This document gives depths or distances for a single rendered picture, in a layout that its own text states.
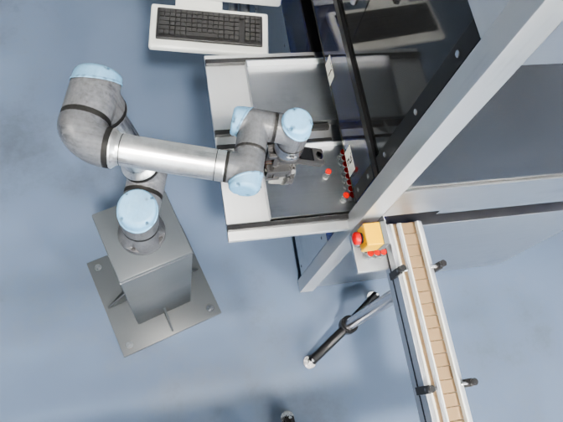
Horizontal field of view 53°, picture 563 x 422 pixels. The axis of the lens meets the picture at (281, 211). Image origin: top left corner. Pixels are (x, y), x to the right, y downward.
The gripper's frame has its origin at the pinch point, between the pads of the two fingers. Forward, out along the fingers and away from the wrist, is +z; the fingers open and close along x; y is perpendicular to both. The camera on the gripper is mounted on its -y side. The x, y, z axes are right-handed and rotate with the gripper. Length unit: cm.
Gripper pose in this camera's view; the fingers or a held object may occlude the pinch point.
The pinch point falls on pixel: (283, 179)
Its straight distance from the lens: 166.0
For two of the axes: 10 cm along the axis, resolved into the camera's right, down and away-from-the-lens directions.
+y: -9.8, 0.9, -2.0
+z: -1.6, 3.6, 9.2
